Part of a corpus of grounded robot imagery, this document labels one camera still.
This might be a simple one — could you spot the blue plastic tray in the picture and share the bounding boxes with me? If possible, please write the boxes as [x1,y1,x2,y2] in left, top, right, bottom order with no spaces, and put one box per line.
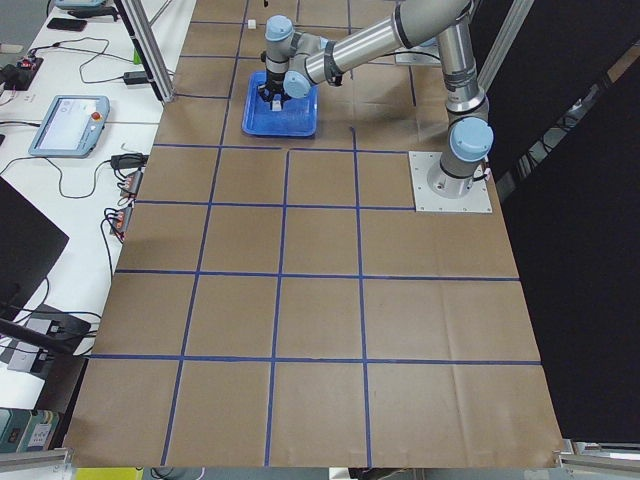
[242,70,318,137]

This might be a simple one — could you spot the black power adapter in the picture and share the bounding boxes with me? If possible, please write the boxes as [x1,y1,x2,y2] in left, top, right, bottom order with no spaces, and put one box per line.
[122,71,149,85]

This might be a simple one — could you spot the orange adapter upper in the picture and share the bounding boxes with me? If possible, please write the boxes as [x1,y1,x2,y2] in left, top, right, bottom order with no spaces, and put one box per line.
[119,170,143,196]

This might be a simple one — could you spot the orange adapter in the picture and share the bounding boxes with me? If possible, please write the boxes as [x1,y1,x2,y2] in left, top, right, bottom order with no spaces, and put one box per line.
[119,170,143,196]
[105,205,133,239]

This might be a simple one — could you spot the teach pendant with screen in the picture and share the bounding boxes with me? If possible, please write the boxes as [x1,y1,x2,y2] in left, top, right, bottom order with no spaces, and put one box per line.
[28,95,110,158]

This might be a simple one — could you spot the orange adapter lower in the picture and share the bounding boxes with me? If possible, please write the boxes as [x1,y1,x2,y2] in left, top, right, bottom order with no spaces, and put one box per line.
[105,205,133,239]

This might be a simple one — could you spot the black smartphone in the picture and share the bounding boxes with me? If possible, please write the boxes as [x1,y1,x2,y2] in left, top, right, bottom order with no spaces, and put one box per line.
[46,18,87,32]

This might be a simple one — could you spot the brown paper table cover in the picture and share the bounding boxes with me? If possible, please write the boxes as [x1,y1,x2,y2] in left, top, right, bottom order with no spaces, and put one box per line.
[65,1,561,468]

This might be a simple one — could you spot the black monitor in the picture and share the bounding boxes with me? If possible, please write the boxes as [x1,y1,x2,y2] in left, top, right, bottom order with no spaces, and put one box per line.
[0,180,69,320]

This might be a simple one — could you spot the aluminium frame post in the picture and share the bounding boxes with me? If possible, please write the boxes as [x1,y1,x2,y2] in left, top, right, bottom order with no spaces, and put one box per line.
[114,0,175,104]

